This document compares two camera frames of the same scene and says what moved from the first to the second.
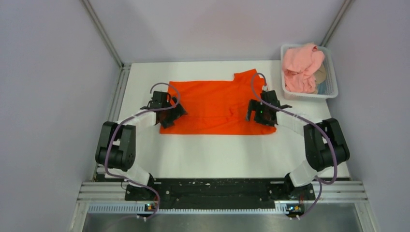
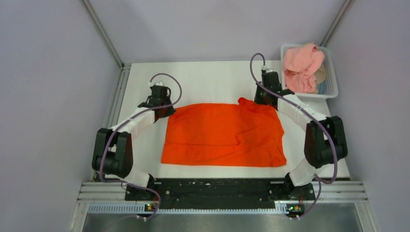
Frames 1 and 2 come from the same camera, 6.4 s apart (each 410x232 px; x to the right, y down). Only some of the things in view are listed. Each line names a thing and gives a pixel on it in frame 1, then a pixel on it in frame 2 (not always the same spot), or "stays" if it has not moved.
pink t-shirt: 299,64 stays
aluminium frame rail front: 111,197 stays
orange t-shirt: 216,107 to 244,134
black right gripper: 256,106 to 257,99
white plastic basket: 331,86 stays
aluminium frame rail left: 121,85 stays
